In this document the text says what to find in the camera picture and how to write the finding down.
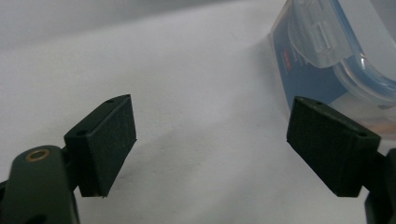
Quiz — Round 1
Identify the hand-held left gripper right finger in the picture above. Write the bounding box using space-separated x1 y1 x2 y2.
286 95 382 198

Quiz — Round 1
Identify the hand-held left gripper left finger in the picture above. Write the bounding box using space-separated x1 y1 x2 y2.
64 93 138 199

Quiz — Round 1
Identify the clear plastic container blue label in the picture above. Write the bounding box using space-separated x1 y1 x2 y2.
269 0 396 142

